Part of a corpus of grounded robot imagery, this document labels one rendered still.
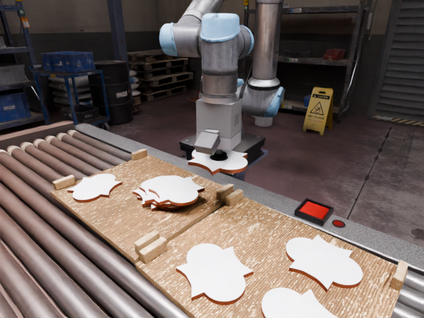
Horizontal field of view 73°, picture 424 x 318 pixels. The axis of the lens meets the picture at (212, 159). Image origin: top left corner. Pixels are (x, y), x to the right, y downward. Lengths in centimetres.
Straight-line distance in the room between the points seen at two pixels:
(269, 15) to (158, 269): 80
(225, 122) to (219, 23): 19
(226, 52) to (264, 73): 48
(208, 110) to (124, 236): 34
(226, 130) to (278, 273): 30
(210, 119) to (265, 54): 47
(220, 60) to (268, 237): 39
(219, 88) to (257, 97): 48
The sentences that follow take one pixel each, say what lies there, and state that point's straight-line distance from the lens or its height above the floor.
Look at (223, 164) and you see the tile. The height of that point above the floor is 108.
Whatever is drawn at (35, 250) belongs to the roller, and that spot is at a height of 92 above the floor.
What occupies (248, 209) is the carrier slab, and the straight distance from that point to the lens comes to 76.
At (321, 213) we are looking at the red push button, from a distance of 80.
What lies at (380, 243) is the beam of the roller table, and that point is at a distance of 79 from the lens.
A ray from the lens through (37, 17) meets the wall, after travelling 578.
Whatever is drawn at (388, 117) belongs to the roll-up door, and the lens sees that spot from 527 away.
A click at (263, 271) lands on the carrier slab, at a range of 61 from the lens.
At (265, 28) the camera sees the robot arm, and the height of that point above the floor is 136.
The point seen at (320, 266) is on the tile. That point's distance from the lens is 63.
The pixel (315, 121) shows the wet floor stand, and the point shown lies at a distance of 421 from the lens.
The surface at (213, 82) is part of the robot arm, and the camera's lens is 59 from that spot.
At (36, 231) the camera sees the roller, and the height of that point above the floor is 91.
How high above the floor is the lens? 137
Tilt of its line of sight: 25 degrees down
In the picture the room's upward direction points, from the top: straight up
